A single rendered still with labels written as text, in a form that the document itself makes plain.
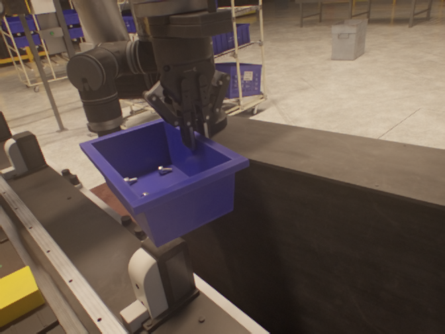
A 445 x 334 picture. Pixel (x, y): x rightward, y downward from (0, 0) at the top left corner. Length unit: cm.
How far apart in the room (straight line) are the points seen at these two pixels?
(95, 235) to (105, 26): 70
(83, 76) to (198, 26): 72
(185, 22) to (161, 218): 22
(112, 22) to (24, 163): 59
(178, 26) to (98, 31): 92
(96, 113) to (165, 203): 73
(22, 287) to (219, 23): 48
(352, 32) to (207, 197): 609
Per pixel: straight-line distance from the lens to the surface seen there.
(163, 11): 43
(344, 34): 651
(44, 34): 403
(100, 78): 106
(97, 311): 61
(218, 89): 51
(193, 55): 45
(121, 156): 59
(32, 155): 144
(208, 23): 40
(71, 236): 100
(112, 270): 85
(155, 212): 41
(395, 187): 99
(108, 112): 110
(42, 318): 62
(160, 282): 67
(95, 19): 131
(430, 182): 104
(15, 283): 66
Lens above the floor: 141
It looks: 28 degrees down
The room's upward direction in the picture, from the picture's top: 7 degrees counter-clockwise
